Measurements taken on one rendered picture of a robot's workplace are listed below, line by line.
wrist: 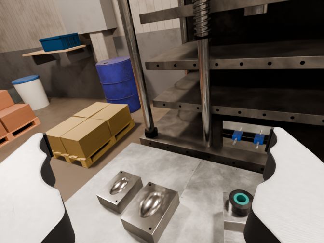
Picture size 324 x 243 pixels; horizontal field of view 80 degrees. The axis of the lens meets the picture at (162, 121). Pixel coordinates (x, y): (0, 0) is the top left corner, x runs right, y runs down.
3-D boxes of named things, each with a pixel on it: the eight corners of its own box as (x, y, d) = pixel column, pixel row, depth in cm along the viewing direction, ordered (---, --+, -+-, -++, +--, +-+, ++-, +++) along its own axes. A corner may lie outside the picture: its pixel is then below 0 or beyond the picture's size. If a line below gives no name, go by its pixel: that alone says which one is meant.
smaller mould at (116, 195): (120, 214, 84) (116, 205, 81) (100, 203, 91) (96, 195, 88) (143, 185, 96) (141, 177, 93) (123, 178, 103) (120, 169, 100)
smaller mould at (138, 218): (155, 246, 70) (152, 235, 67) (124, 229, 78) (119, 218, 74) (180, 203, 84) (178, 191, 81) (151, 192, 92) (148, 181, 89)
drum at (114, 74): (121, 101, 432) (109, 56, 386) (147, 102, 403) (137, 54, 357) (102, 114, 383) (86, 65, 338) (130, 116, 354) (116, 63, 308)
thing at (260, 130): (275, 155, 102) (279, 127, 94) (222, 145, 116) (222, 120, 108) (281, 113, 138) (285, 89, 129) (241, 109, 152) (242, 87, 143)
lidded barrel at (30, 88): (56, 101, 501) (44, 74, 467) (35, 112, 456) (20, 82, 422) (42, 101, 527) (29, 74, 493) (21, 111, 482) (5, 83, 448)
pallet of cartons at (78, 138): (98, 120, 360) (91, 101, 342) (137, 123, 329) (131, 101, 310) (48, 161, 271) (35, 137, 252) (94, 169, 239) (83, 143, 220)
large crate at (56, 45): (82, 45, 377) (78, 32, 367) (64, 49, 344) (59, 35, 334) (62, 47, 403) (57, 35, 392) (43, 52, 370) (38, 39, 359)
